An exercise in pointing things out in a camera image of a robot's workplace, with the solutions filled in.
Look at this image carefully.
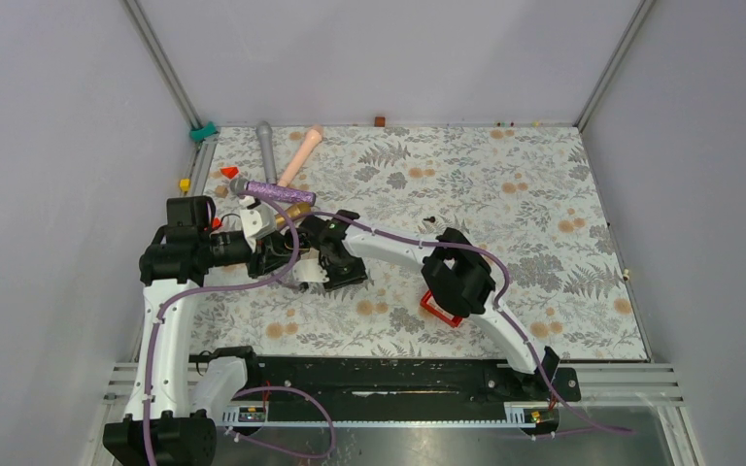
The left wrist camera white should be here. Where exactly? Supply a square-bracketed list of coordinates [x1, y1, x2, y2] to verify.
[239, 195, 277, 251]

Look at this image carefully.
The grey toy microphone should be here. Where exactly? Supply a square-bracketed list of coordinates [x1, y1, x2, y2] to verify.
[255, 120, 278, 184]

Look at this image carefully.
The gold toy microphone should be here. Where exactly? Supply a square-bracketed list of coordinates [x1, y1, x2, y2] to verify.
[275, 202, 311, 229]

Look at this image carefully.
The floral patterned table mat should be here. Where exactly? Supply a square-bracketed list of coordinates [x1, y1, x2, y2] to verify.
[190, 126, 648, 361]

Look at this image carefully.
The red triangular block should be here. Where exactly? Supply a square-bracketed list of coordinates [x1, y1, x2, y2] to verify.
[220, 166, 239, 180]

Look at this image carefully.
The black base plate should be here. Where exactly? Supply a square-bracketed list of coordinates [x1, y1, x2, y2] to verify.
[189, 347, 581, 423]

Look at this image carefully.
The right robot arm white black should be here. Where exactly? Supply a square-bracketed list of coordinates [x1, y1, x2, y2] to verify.
[298, 211, 566, 404]

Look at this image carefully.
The red plastic tray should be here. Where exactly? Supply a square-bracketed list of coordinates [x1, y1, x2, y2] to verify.
[420, 290, 463, 328]

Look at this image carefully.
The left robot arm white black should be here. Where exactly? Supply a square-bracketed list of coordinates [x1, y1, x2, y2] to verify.
[102, 196, 263, 465]

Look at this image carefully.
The teal plastic piece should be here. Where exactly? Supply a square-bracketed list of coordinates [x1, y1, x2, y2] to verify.
[189, 121, 218, 143]

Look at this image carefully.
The purple glitter toy microphone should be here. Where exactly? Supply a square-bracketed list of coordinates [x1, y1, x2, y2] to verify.
[229, 178, 317, 206]

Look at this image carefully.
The beige toy microphone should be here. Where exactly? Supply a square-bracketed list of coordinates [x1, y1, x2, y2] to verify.
[277, 125, 323, 187]

